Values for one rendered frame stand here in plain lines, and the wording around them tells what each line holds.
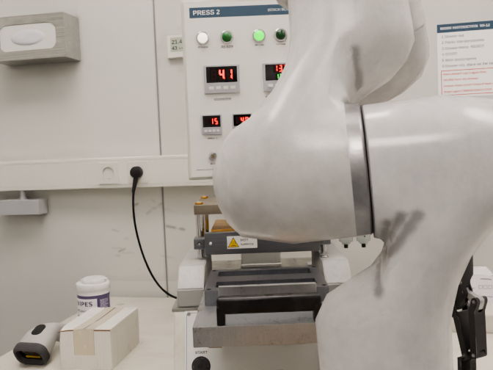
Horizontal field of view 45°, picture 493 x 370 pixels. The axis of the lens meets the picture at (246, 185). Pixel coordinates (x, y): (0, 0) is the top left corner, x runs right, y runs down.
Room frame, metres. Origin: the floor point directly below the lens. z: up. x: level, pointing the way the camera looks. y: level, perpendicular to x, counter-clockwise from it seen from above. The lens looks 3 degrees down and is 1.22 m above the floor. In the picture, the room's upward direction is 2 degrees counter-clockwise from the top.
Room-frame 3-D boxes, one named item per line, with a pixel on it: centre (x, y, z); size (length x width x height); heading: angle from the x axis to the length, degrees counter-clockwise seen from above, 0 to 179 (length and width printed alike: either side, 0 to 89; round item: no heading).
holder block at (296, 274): (1.03, -0.03, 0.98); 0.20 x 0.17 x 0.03; 90
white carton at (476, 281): (1.61, -0.53, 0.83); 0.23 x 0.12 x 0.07; 79
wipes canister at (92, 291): (1.55, 0.41, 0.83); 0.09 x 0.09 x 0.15
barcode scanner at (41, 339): (1.40, 0.48, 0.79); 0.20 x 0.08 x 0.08; 168
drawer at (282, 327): (0.98, -0.03, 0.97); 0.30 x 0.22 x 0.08; 0
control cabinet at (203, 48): (1.46, -0.03, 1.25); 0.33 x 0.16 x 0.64; 90
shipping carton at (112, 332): (1.37, 0.35, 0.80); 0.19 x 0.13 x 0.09; 168
